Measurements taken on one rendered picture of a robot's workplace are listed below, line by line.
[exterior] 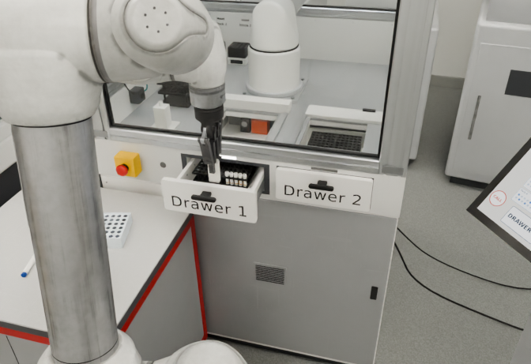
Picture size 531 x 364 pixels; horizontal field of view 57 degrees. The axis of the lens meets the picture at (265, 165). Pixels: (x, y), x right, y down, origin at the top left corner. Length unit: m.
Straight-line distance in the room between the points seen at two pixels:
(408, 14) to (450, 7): 3.18
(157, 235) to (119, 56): 0.98
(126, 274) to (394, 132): 0.83
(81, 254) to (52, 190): 0.10
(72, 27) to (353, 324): 1.51
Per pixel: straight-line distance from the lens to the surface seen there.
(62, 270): 0.74
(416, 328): 2.30
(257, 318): 1.96
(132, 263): 1.45
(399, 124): 1.36
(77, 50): 0.62
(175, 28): 0.56
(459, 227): 2.89
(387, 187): 1.46
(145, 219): 1.59
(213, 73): 1.17
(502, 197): 1.31
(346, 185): 1.45
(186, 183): 1.43
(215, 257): 1.80
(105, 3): 0.61
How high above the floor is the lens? 1.72
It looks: 32 degrees down
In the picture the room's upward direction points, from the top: 1 degrees counter-clockwise
